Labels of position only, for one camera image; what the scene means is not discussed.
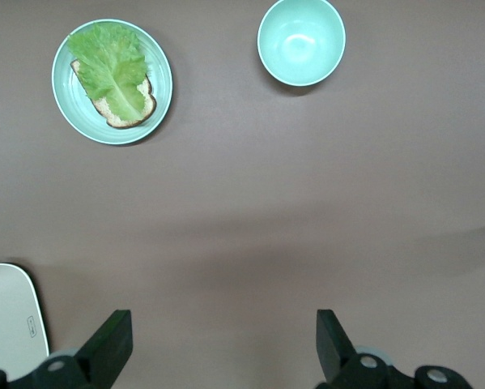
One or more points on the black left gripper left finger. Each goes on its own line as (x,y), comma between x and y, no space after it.
(104,352)

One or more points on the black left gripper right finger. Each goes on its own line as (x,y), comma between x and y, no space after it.
(333,352)

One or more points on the bread slice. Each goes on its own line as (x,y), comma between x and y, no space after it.
(145,109)

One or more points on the mint green plate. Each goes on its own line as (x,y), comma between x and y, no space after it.
(68,105)

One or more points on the green lettuce leaf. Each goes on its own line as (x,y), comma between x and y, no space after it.
(108,65)

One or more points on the mint green bowl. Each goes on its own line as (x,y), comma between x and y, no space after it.
(300,40)

